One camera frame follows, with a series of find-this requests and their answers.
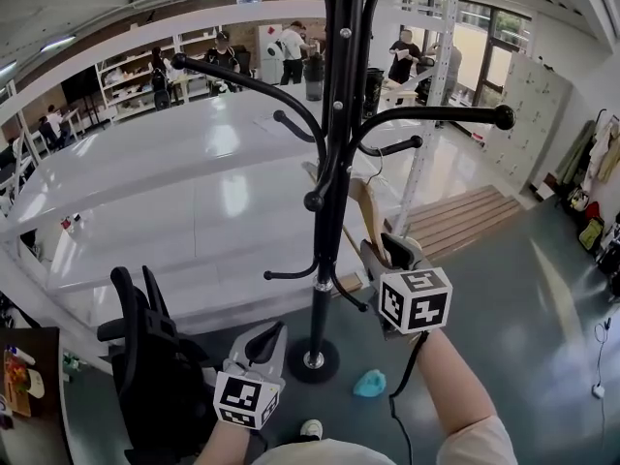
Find wooden tissue box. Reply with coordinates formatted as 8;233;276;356
3;349;33;419

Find person's right forearm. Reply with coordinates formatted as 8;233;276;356
414;327;501;443

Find dark wooden desk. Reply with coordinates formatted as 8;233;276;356
0;326;65;465

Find black cylindrical bin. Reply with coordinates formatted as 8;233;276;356
303;54;325;102
363;68;386;119

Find light wooden table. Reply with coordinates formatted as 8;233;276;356
381;77;419;109

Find black framed window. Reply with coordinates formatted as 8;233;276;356
400;0;534;110

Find wooden hanger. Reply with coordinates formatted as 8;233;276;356
300;150;394;268

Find blue cloth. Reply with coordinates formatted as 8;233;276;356
352;368;388;397

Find white power cable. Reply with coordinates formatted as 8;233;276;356
593;317;612;465

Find white metal shelving unit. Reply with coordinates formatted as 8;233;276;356
0;0;461;357

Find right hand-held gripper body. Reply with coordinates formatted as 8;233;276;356
368;263;454;341

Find black coat rack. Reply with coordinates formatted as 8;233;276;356
169;0;517;385

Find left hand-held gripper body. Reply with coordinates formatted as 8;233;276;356
212;360;288;429

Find green plastic bottle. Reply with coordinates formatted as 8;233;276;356
62;353;82;383

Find flat cardboard box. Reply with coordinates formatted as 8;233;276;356
332;271;364;295

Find white lockers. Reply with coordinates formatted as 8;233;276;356
483;51;576;197

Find person's left forearm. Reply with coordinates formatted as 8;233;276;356
193;418;253;465

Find colourful flowers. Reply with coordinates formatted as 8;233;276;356
4;356;28;387

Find garment rack with clothes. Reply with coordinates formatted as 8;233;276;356
555;108;620;203

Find yellow green bag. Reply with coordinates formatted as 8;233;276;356
577;216;605;250

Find person's white shoe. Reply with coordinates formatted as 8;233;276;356
299;418;325;443

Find wooden steps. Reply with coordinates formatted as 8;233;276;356
387;184;525;262

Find person's light shirt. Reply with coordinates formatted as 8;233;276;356
250;414;520;465

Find black backpack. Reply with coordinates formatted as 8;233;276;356
598;239;620;276

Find white storage shelves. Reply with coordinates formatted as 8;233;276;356
95;29;217;123

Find black office chair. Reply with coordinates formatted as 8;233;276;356
416;55;435;106
96;264;229;465

